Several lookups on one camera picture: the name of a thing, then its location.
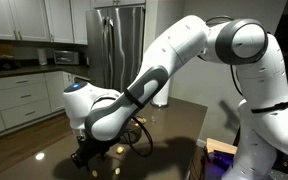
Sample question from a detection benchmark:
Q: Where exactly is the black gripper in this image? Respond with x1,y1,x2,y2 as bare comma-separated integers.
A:
70,134,117,170

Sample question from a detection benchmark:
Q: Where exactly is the white lower cabinet run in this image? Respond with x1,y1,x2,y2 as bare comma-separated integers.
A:
0,70,76,138

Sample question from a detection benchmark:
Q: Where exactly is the metal paper towel holder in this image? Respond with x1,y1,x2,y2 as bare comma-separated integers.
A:
150,99,170,109

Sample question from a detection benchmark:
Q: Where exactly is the dark kitchen countertop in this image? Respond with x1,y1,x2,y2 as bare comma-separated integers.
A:
0,63,91,80

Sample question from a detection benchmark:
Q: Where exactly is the white paper towel roll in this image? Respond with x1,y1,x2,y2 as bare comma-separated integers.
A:
151,78,171,106
37,48,49,66

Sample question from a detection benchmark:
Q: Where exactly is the stainless steel fridge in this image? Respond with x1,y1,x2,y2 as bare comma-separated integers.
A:
85,4,147,93

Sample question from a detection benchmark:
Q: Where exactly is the wooden plank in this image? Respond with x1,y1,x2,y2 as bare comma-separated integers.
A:
205,137,238,156

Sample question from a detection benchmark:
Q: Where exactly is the white upper cabinet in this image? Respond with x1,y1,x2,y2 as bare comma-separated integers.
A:
0,0,52,43
44,0,89,46

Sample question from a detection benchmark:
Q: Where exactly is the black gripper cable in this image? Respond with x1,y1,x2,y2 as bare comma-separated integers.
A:
123,114,154,159

